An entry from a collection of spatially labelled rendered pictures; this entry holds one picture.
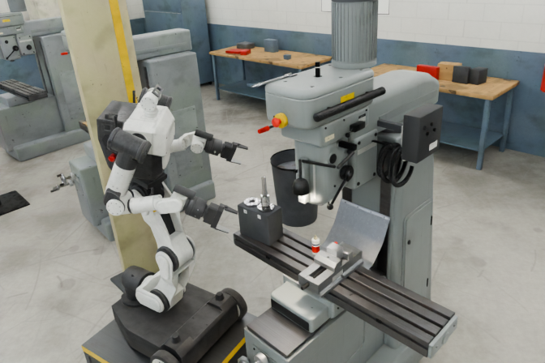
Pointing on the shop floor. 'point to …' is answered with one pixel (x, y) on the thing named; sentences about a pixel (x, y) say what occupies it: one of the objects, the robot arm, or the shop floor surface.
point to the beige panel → (105, 87)
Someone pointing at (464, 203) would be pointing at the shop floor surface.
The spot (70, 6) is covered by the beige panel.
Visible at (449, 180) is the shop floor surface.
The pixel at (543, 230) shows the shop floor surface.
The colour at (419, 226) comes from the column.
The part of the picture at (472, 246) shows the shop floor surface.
